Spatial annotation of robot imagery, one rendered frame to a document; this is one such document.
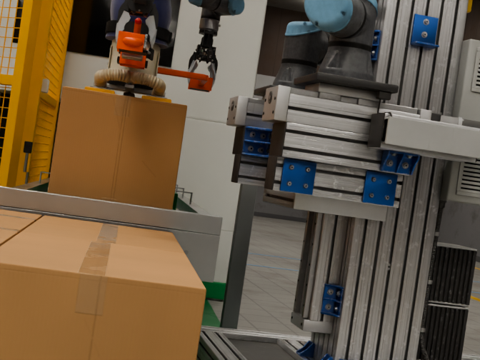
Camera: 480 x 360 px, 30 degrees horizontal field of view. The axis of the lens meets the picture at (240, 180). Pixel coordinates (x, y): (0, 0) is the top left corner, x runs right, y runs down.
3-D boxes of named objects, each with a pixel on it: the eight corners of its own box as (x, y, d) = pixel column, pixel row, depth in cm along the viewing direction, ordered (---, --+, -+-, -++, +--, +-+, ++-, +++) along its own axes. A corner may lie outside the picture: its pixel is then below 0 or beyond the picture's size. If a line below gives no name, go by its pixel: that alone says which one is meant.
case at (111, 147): (57, 201, 343) (72, 97, 343) (161, 215, 349) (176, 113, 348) (44, 211, 284) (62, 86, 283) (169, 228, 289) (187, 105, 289)
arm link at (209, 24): (199, 20, 348) (220, 23, 349) (198, 31, 348) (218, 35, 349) (201, 16, 341) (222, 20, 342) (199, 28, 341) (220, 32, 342)
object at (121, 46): (116, 51, 258) (119, 34, 258) (142, 56, 259) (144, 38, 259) (116, 48, 250) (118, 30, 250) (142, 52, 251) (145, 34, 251)
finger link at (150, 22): (161, 48, 261) (153, 16, 260) (161, 45, 255) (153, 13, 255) (150, 50, 261) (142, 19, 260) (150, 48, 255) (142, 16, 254)
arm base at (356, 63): (361, 88, 249) (366, 52, 249) (381, 84, 234) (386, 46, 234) (310, 78, 246) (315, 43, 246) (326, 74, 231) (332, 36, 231)
